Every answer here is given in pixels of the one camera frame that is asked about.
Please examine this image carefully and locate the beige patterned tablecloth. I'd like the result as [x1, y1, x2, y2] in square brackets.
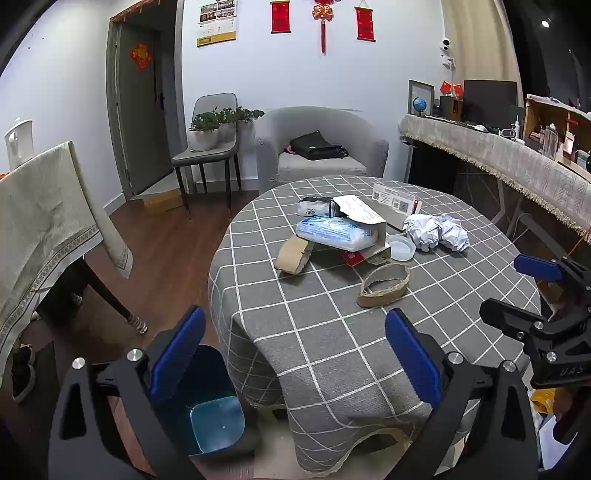
[0, 141, 134, 384]

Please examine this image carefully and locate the beige curtain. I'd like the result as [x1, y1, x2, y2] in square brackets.
[441, 0, 520, 112]

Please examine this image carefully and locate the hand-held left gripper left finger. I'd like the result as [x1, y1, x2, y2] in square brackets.
[48, 305, 208, 480]

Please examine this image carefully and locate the potted plant in white pot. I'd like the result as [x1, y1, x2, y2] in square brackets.
[235, 107, 265, 139]
[217, 107, 238, 141]
[188, 110, 221, 152]

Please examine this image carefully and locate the clear plastic wipes packet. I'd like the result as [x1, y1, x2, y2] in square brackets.
[295, 216, 377, 252]

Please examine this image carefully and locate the dark shoe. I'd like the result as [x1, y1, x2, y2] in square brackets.
[10, 344, 35, 370]
[11, 364, 38, 403]

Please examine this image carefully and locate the white kettle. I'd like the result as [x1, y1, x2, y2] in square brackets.
[4, 117, 35, 171]

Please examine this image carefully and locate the crumpled white paper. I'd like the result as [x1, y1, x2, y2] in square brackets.
[436, 213, 471, 252]
[404, 213, 444, 252]

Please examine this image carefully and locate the black bag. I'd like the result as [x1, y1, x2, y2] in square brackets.
[288, 130, 349, 161]

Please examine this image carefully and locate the red wall scroll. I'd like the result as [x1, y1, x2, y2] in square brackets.
[270, 0, 291, 34]
[355, 6, 376, 42]

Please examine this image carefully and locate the red knot ornament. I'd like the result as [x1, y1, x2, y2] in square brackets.
[311, 0, 335, 55]

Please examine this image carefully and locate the clear acrylic sign stand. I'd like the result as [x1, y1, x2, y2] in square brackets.
[372, 182, 423, 232]

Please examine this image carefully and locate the white cardboard box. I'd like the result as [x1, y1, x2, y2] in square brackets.
[332, 195, 391, 260]

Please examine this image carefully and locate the folded brown cardboard piece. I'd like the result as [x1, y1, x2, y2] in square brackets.
[276, 235, 315, 276]

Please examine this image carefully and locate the brown cardboard ring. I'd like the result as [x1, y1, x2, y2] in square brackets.
[356, 264, 411, 308]

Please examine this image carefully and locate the beige fringed counter cloth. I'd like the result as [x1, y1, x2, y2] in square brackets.
[399, 114, 591, 241]

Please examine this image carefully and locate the open cardboard box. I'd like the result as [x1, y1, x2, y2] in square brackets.
[524, 93, 591, 171]

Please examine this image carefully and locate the framed picture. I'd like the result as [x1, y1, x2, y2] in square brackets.
[407, 79, 435, 116]

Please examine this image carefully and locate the wall calendar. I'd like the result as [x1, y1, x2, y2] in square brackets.
[196, 0, 238, 48]

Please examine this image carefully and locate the white plastic lid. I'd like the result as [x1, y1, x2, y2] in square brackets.
[385, 234, 416, 262]

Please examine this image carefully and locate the red door decoration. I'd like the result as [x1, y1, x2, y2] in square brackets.
[130, 43, 152, 70]

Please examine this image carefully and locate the dark blue trash bin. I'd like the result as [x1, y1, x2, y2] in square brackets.
[154, 344, 262, 457]

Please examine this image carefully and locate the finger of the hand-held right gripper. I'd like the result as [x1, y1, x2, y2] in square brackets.
[513, 253, 585, 289]
[479, 298, 561, 344]

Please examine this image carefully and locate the black monitor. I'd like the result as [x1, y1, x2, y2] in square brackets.
[463, 80, 518, 125]

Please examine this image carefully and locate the grey armchair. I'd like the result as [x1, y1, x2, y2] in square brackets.
[255, 106, 390, 195]

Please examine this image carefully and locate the dark wooden table leg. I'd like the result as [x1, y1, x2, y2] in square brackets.
[83, 258, 148, 334]

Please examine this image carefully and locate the black and white packet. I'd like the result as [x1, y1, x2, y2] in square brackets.
[298, 196, 345, 219]

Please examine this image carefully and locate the grey checked tablecloth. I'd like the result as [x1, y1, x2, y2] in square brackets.
[208, 175, 543, 478]

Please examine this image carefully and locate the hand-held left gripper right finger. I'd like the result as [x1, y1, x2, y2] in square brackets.
[385, 308, 542, 480]

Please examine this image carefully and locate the flat cardboard box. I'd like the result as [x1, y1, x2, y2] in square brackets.
[142, 189, 184, 214]

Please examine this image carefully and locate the grey dining chair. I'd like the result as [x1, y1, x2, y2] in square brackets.
[172, 92, 243, 217]

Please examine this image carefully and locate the grey door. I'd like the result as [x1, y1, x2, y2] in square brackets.
[107, 0, 185, 201]

